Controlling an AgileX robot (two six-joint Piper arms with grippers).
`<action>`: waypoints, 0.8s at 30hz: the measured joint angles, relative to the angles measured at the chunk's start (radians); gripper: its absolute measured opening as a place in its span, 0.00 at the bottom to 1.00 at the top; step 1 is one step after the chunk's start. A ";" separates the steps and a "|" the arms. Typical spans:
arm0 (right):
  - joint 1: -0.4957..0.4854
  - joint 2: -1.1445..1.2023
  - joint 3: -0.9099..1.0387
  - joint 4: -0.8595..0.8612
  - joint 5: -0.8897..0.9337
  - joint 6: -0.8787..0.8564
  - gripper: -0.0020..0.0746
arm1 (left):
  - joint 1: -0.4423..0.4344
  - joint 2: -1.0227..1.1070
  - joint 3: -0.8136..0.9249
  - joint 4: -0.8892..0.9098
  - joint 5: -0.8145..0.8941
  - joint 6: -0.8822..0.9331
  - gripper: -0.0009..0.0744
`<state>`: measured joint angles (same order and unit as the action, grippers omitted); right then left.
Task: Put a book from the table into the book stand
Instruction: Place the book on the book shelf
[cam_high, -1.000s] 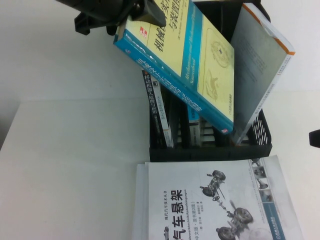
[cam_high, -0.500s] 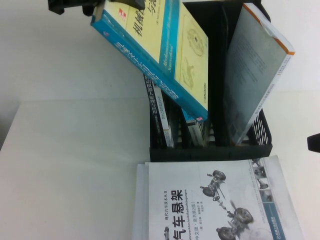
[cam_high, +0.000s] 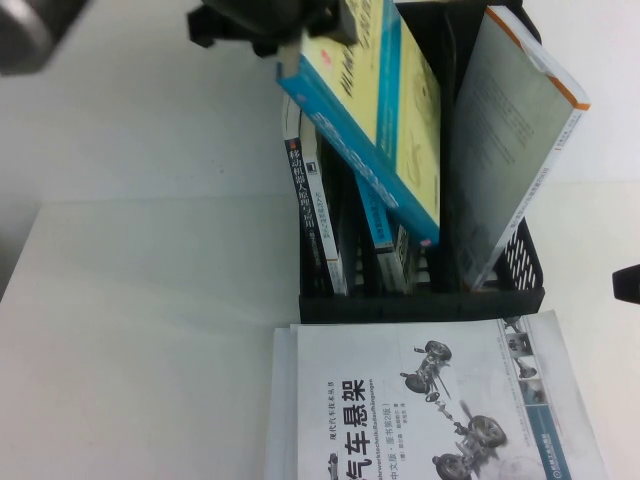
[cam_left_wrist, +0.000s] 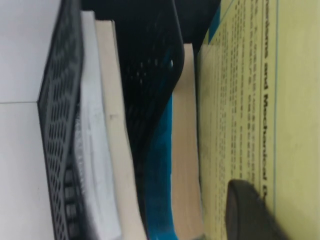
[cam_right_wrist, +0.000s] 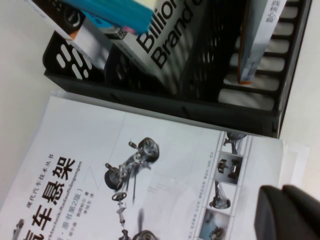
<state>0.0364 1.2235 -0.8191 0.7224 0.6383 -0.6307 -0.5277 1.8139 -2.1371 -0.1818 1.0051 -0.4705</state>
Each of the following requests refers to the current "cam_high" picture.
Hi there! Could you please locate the black plastic book stand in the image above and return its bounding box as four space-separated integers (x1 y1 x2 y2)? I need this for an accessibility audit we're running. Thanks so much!
283 0 546 324

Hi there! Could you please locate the white spine thin book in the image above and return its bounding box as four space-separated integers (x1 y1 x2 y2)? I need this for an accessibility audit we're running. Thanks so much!
299 119 350 296

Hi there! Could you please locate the yellow mechanical design book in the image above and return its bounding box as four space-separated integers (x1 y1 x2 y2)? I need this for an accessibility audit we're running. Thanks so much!
276 0 444 247

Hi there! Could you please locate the black spine robot book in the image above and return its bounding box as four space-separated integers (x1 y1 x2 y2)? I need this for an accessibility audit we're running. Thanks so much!
280 92 332 296

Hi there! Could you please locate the plain white book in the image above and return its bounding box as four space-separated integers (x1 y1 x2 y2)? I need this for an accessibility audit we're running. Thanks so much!
269 327 301 480

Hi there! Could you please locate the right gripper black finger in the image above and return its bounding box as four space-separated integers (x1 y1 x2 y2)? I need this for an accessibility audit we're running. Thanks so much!
611 266 640 304

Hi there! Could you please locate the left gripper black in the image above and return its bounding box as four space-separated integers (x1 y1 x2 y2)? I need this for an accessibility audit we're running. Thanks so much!
187 0 365 81

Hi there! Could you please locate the white car suspension book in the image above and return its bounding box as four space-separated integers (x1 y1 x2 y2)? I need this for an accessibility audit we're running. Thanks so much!
288 309 609 480

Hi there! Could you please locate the grey cover orange-edged book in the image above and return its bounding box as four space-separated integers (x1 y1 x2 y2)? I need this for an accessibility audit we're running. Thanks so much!
457 5 591 292

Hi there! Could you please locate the blue spine tan-paged book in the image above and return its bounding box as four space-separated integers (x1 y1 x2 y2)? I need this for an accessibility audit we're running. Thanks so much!
354 169 416 296

